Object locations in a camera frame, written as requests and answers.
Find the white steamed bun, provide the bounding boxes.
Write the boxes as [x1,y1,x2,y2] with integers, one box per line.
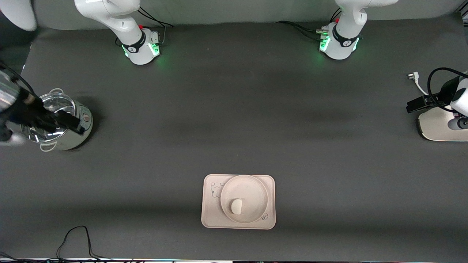
[230,198,244,216]

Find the round beige plate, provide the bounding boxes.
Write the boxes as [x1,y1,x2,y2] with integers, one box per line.
[220,175,269,224]

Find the beige tray with rabbit print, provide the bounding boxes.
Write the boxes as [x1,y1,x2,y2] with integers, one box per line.
[201,174,276,230]

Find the pale green electric cooking pot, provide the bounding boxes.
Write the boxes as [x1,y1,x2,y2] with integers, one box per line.
[20,88,94,152]

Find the white appliance with dark base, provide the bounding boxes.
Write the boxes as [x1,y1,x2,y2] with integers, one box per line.
[418,106,468,142]

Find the dark grey table mat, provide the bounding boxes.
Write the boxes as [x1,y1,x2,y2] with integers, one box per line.
[0,15,468,262]

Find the white power plug with cord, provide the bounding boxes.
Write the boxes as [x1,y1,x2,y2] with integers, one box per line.
[407,72,429,96]

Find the thin black cable loop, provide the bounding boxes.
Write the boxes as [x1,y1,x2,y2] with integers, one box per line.
[56,225,110,262]

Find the black left arm base cables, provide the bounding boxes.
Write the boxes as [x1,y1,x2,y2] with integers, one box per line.
[276,7,342,41]

